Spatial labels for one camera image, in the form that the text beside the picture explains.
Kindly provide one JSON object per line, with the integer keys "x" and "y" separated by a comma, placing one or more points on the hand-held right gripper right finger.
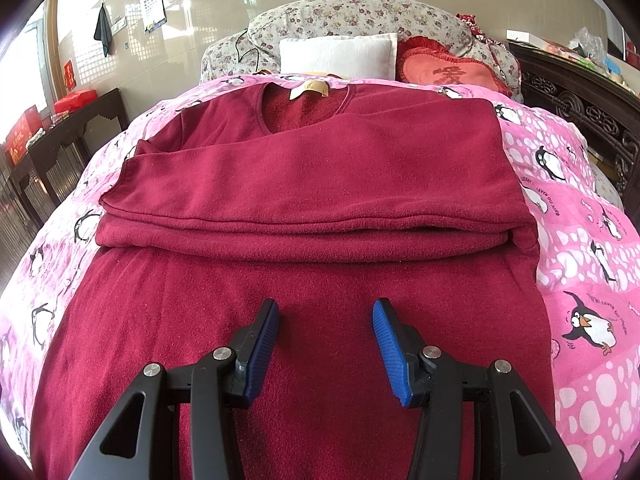
{"x": 392, "y": 355}

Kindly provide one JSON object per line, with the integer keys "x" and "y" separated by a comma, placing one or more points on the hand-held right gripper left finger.
{"x": 260, "y": 355}

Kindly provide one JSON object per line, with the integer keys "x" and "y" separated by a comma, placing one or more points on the dark red long-sleeve shirt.
{"x": 320, "y": 170}

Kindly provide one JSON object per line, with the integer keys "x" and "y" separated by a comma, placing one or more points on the pink penguin print blanket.
{"x": 575, "y": 240}

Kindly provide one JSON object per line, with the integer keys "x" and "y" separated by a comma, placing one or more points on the red heart-shaped cushion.
{"x": 445, "y": 72}

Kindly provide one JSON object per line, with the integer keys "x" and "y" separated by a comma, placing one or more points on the dark wooden side table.
{"x": 85, "y": 117}

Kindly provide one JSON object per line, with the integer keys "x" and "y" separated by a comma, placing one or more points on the white pillow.
{"x": 335, "y": 55}

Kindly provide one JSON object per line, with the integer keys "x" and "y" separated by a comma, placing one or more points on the dark carved wooden cabinet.
{"x": 575, "y": 105}

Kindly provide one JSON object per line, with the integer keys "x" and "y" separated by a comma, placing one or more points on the red flat gift box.
{"x": 75, "y": 101}

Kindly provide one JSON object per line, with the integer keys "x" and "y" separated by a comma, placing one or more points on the red rectangular gift box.
{"x": 21, "y": 135}

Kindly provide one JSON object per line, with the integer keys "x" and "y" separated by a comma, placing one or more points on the floral grey pillows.
{"x": 350, "y": 12}

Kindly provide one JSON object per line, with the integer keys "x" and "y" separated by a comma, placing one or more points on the white flat box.
{"x": 532, "y": 37}

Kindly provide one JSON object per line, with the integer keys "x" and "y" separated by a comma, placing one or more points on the dark hanging cloth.
{"x": 104, "y": 30}

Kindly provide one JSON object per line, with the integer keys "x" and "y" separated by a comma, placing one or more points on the clear plastic bag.
{"x": 590, "y": 42}

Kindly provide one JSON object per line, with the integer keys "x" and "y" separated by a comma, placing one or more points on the red wall sticker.
{"x": 70, "y": 75}

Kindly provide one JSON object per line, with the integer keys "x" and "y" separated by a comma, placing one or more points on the window with wooden frame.
{"x": 30, "y": 70}

